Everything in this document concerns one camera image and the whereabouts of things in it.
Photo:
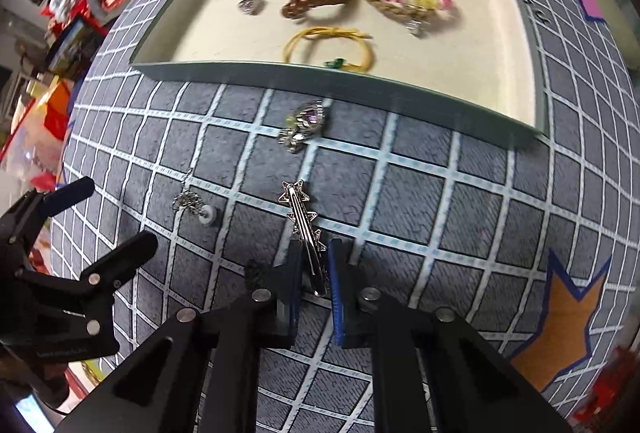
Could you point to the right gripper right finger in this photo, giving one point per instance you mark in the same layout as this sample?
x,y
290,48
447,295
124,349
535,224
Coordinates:
x,y
430,371

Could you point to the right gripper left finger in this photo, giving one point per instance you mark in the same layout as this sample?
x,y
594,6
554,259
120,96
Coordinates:
x,y
200,368

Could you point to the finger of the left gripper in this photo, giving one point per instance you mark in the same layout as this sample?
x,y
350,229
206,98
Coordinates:
x,y
58,201
119,266

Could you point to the silver star hair clip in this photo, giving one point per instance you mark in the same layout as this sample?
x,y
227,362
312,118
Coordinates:
x,y
294,196

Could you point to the cream jewelry tray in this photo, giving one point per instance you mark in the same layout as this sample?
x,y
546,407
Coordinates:
x,y
474,67

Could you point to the clear plastic gift bags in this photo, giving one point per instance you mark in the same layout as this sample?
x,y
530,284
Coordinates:
x,y
33,151

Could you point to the dark landscape box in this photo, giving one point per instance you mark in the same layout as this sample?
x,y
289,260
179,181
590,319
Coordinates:
x,y
72,53

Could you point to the grey checked tablecloth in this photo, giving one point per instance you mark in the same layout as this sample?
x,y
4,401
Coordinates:
x,y
430,216

